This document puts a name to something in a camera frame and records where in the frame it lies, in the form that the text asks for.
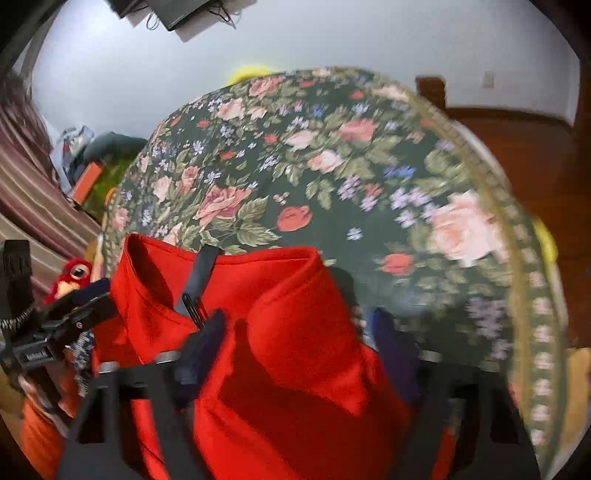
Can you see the orange sleeved left forearm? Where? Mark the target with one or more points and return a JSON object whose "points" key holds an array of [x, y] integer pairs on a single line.
{"points": [[41, 442]]}

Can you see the small black wall monitor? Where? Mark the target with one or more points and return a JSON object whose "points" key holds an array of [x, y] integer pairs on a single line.
{"points": [[174, 13]]}

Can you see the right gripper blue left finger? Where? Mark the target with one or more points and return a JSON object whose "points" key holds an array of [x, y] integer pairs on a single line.
{"points": [[103, 442]]}

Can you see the floral bed cover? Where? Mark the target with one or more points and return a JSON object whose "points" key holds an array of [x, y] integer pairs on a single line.
{"points": [[390, 192]]}

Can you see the yellow pillow behind bed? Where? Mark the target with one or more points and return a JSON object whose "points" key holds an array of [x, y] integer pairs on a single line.
{"points": [[248, 72]]}

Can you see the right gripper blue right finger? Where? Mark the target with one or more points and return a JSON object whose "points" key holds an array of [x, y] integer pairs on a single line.
{"points": [[491, 441]]}

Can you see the red zip jacket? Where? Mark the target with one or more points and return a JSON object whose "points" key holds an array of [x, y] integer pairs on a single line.
{"points": [[292, 393]]}

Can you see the red plush toy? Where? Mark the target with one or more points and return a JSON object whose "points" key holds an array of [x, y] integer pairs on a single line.
{"points": [[75, 275]]}

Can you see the wall socket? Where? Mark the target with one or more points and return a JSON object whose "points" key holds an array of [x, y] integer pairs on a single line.
{"points": [[488, 80]]}

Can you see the black phone on gripper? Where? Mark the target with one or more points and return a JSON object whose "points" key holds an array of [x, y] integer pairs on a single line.
{"points": [[16, 276]]}

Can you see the black wall television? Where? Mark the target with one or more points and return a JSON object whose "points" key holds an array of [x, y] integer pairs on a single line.
{"points": [[122, 8]]}

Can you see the left hand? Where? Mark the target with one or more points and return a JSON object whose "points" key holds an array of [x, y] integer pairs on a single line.
{"points": [[62, 378]]}

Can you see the striped maroon curtain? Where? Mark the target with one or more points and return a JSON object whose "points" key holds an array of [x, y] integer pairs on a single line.
{"points": [[32, 206]]}

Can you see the navy patterned folded garment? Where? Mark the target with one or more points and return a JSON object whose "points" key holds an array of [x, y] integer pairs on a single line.
{"points": [[81, 351]]}

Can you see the orange box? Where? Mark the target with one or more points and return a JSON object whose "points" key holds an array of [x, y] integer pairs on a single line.
{"points": [[85, 183]]}

